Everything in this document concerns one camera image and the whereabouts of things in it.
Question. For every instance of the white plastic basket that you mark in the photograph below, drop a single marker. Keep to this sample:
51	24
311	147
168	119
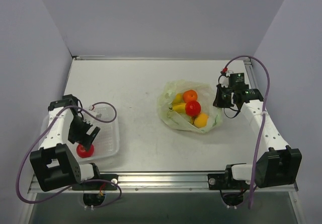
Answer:
107	141

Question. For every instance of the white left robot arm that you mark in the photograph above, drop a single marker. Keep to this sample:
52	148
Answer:
54	164

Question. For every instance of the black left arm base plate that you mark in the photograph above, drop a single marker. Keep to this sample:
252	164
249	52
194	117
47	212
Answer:
99	186

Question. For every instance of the orange fruit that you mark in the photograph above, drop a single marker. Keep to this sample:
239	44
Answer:
189	96

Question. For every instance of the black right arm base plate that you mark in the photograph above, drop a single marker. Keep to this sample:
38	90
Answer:
223	182

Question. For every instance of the aluminium front rail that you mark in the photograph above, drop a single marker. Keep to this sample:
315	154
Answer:
166	182

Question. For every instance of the red apple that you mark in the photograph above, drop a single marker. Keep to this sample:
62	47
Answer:
193	108

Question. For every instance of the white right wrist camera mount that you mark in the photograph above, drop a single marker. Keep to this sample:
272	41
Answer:
224	77

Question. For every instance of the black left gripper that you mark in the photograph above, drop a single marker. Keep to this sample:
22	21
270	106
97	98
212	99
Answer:
88	134

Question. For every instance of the yellow banana bunch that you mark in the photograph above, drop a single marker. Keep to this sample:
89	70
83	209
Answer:
178	104

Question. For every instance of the light green plastic bag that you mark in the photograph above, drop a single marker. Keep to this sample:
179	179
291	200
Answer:
180	121

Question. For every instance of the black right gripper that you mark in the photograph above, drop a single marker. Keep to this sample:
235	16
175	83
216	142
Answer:
222	99

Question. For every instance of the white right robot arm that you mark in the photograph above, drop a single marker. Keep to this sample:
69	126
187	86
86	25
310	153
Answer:
278	165

